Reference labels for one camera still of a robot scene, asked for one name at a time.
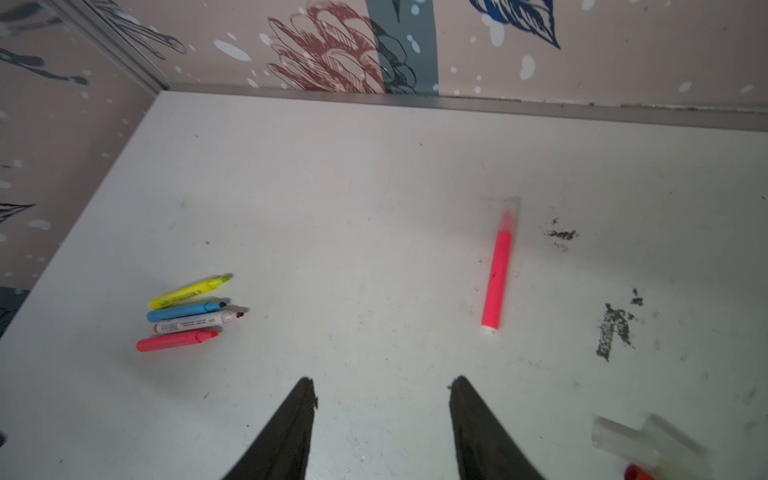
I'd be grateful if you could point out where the blue highlighter pen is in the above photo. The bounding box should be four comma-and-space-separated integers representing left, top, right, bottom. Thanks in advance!
146, 299, 229, 323

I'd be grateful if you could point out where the red pen cap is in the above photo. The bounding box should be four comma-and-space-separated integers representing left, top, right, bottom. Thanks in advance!
624, 464, 656, 480

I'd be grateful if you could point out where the yellow highlighter pen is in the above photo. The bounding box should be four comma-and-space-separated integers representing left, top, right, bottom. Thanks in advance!
148, 273, 234, 311

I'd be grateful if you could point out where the pink highlighter pen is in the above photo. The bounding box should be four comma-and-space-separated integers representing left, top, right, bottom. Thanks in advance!
135, 327, 221, 353
481, 196, 522, 334

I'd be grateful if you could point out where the white marker pen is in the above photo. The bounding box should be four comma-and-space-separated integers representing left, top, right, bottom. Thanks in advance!
151, 305, 248, 335

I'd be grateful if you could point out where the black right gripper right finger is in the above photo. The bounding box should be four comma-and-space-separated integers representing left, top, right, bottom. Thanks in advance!
449, 376, 544, 480

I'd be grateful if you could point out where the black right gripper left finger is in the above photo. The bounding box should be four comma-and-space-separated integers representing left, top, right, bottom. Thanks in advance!
224, 377, 318, 479

